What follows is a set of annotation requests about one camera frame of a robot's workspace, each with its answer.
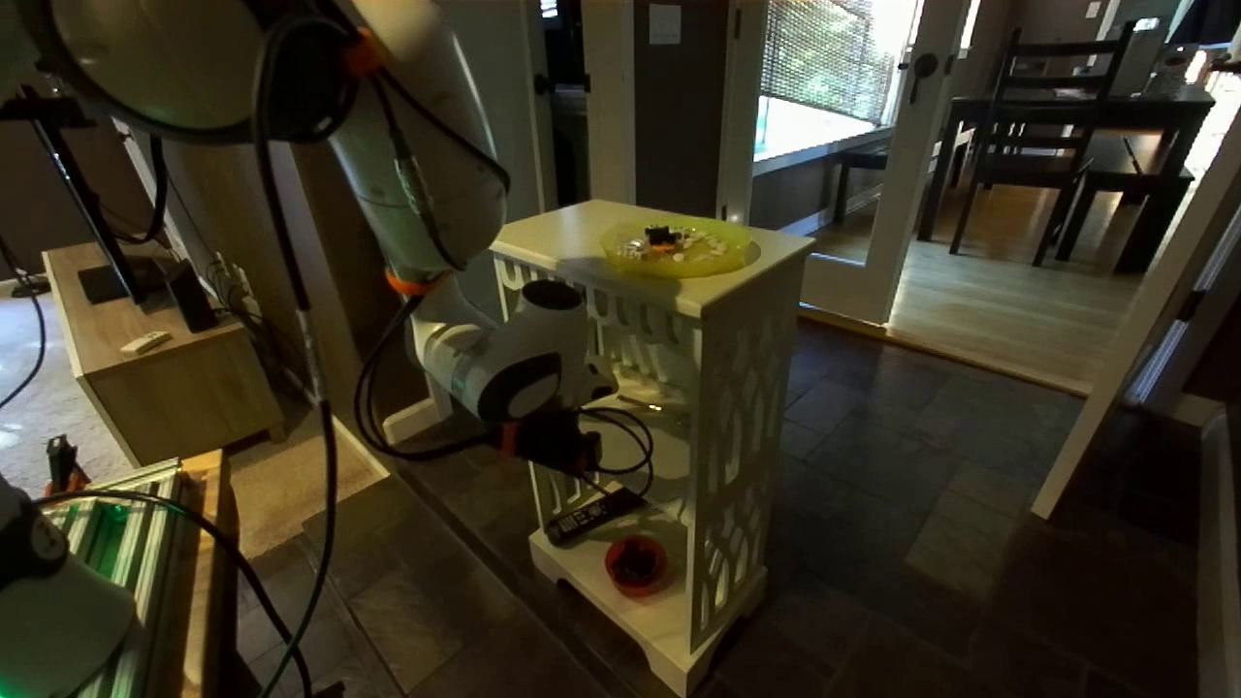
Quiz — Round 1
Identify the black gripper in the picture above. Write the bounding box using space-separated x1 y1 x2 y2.
495 412 602 477

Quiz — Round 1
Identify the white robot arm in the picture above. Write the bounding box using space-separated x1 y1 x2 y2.
0 0 605 477

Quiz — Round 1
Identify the white lattice shelf unit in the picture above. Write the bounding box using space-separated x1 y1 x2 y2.
491 202 810 698

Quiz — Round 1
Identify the black remote control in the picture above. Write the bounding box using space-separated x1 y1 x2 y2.
545 487 642 545

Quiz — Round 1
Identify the red round bowl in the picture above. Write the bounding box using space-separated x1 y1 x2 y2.
605 535 669 598

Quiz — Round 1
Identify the dark object on plate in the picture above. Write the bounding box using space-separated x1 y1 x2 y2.
642 224 683 252

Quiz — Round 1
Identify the yellow-green plate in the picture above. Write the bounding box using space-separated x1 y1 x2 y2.
602 216 760 278

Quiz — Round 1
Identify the wooden side cabinet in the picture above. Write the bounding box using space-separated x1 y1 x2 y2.
42 245 284 464

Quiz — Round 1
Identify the white glass door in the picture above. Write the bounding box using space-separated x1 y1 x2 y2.
714 0 979 326

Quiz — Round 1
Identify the dark wooden chair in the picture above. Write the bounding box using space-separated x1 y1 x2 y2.
950 35 1129 257

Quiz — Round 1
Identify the dark dining table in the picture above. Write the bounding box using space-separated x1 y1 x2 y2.
941 88 1213 275

